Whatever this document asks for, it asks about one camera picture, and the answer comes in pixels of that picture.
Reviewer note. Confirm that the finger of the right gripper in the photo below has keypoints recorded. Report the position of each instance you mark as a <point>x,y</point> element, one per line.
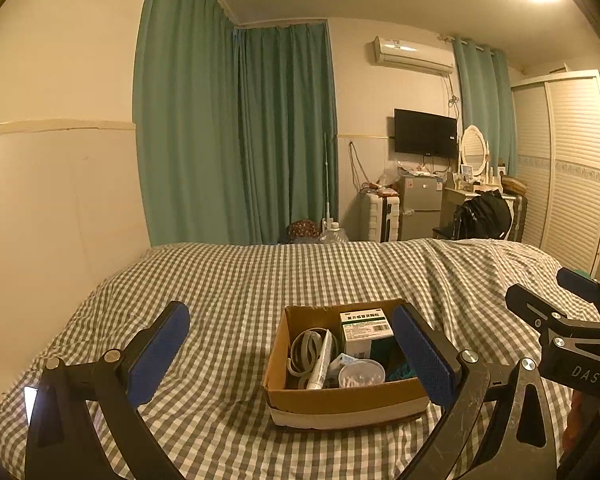
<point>587,284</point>
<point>550,322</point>

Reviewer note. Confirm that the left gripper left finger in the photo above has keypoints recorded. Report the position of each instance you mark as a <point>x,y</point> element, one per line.
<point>62,441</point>

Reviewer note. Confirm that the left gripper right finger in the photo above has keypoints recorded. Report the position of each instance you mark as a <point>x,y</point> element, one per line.
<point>519,439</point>

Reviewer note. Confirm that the clear cotton swab jar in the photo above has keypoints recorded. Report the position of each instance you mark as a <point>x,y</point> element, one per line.
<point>361,373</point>

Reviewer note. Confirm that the green white medicine box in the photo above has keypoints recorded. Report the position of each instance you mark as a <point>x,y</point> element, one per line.
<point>360,329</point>

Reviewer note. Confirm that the white ointment tube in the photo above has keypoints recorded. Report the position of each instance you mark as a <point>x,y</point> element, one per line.
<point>321,347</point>

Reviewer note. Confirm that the white tape roll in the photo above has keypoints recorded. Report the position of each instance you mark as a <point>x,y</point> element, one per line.
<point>306,349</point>

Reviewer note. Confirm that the smartphone with lit screen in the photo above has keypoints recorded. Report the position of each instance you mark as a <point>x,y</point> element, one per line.
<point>29,394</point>

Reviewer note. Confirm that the brown cardboard box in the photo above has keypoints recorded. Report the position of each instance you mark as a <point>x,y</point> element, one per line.
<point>401,396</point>

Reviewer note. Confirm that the black backpack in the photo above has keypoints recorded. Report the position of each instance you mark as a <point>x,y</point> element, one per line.
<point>484,216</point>

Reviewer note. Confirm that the white suitcase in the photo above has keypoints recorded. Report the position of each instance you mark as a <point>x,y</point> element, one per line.
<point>380,218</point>

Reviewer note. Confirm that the clear water bottle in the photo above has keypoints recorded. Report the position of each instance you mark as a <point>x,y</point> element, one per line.
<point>333,233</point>

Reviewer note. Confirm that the silver mini fridge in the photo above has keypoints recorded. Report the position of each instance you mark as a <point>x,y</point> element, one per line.
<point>420,206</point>

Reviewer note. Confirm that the white louvered wardrobe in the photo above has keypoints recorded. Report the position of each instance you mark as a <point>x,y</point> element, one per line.
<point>557,120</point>

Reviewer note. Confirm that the dark patterned round cushion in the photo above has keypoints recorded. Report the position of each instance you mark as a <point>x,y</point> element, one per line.
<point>302,230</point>

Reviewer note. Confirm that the white oval vanity mirror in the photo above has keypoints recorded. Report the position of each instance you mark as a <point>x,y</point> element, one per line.
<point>473,150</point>

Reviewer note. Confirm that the green curtain by wardrobe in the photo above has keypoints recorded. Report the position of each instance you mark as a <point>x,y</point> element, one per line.
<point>487,99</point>

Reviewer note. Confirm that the large green curtain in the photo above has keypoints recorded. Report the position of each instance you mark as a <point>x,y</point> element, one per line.
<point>235,127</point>

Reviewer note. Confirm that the white air conditioner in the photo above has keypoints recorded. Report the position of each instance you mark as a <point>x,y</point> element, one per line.
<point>419,57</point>

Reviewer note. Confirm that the black wall television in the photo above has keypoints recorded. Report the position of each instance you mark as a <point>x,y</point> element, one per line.
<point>424,134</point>

